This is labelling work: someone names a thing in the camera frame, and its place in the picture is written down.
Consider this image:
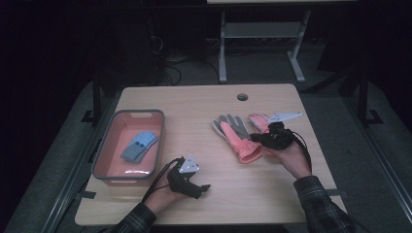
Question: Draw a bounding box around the grey metal desk frame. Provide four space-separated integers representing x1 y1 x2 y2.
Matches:
218 9 312 84

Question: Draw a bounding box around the pink plastic bin grey rim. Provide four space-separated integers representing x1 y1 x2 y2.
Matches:
91 109 166 187

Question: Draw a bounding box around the right hand-held gripper black cable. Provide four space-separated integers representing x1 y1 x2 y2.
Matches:
285 127 313 173

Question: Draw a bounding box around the pink glove with red patch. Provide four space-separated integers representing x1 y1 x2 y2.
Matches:
248 113 277 158

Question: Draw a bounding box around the pink glove with grey palm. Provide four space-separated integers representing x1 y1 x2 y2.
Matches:
211 114 264 165

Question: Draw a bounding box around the black tape strip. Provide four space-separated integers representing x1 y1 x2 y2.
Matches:
326 188 349 199
77 190 97 200

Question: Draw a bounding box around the hand-held gripper black cable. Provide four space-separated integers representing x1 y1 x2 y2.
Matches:
285 127 313 173
141 157 185 204

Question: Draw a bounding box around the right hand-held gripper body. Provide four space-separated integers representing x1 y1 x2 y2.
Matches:
265 112 303 150

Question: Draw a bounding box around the person's right hand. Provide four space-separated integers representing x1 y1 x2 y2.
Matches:
269 140 313 181

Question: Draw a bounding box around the black metal stand post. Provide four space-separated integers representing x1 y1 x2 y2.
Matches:
357 69 385 128
81 72 103 126

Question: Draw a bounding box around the person's left hand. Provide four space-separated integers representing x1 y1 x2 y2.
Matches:
143 183 188 216

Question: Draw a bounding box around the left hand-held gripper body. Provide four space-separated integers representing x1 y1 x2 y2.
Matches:
167 154 202 194

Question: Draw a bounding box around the aluminium floor rail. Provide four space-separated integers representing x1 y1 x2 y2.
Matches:
343 96 412 225
40 96 115 233

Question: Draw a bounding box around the left hand-held gripper black cable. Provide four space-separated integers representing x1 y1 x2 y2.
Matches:
141 157 185 204

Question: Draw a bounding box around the bundle of floor cables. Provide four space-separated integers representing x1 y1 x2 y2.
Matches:
142 32 222 87

